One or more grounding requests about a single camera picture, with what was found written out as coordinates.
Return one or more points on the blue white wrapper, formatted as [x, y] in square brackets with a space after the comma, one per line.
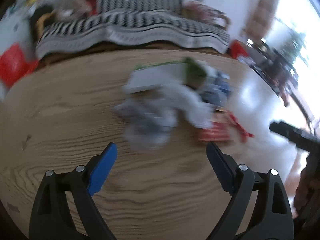
[147, 125]

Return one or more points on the large red plastic bag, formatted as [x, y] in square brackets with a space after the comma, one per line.
[13, 62]

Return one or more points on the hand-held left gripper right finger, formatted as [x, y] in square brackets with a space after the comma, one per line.
[220, 167]

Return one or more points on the person's right hand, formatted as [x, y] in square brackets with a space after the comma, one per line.
[303, 190]

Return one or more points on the green wrapper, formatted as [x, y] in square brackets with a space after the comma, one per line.
[195, 70]

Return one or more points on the brown plush toy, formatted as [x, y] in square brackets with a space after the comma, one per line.
[72, 7]

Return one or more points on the red striped wrapper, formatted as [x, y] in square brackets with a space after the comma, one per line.
[215, 130]

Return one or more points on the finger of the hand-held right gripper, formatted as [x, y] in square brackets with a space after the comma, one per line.
[295, 135]

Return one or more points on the flat white box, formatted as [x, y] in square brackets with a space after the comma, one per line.
[155, 78]

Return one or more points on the blue patterned wrapper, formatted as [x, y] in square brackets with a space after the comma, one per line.
[216, 90]

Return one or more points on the pink plush toy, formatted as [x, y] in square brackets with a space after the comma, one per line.
[205, 12]

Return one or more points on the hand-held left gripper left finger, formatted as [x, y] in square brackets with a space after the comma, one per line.
[103, 167]

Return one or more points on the white paper bag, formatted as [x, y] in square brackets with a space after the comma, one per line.
[190, 102]

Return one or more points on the striped black-white sofa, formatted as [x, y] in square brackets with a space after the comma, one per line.
[130, 27]

